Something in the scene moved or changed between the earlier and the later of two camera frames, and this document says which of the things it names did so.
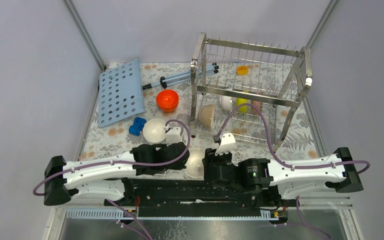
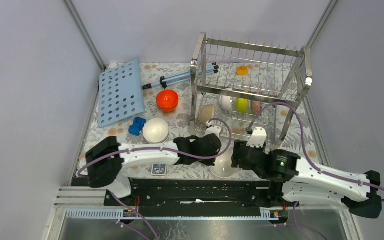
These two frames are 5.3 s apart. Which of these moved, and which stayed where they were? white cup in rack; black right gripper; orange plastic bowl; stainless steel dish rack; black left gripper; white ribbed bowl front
Moved: black right gripper; black left gripper
Stayed: white ribbed bowl front; stainless steel dish rack; white cup in rack; orange plastic bowl
